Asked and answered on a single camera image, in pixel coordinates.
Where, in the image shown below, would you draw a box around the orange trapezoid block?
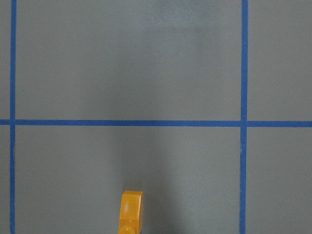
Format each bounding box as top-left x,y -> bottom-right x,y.
118,191 -> 143,234

